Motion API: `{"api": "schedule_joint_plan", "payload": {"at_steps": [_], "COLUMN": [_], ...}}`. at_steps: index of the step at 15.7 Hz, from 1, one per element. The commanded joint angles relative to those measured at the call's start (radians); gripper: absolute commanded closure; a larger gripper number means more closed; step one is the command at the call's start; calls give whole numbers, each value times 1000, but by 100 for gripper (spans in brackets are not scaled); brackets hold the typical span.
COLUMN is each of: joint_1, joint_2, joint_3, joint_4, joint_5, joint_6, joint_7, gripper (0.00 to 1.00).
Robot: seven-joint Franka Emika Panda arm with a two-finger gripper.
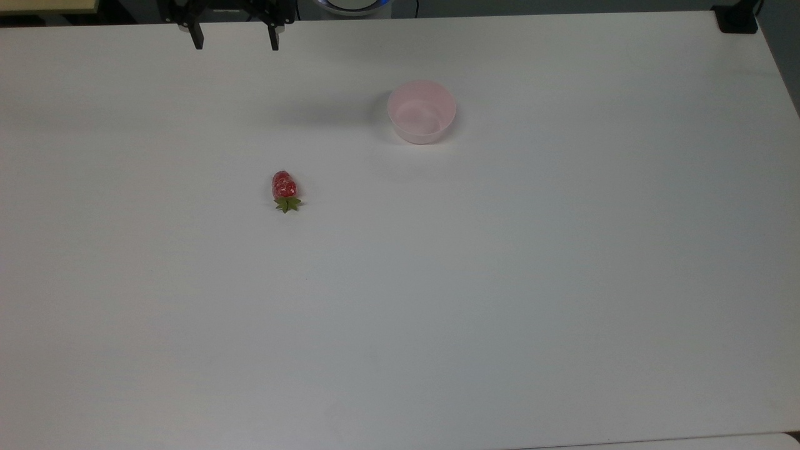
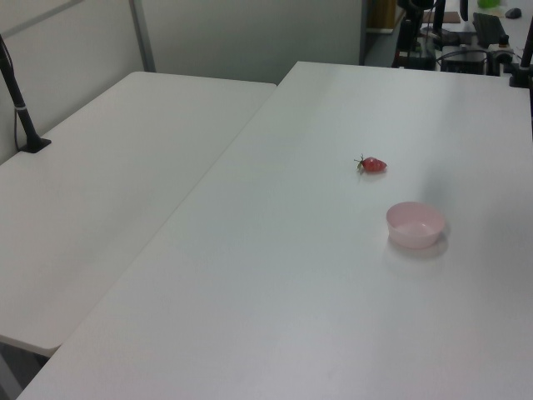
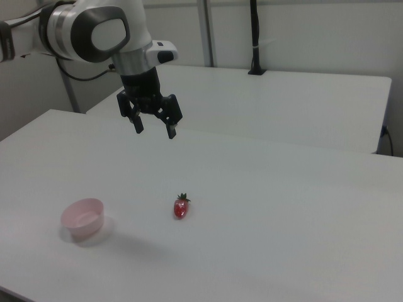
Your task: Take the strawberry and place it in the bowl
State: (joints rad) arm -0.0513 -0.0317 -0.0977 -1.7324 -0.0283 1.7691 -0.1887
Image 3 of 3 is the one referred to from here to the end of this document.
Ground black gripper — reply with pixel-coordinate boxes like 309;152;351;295
116;67;184;140

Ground red strawberry with green leaves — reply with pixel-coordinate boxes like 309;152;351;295
173;192;192;220

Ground pink plastic bowl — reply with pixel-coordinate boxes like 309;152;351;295
60;198;105;239

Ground white table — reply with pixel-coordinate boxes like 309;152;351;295
86;64;393;155

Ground black pole with clamp base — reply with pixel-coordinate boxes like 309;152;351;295
247;0;267;76

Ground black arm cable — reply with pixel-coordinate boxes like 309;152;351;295
55;57;116;82

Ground grey partition post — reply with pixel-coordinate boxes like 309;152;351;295
197;0;217;67

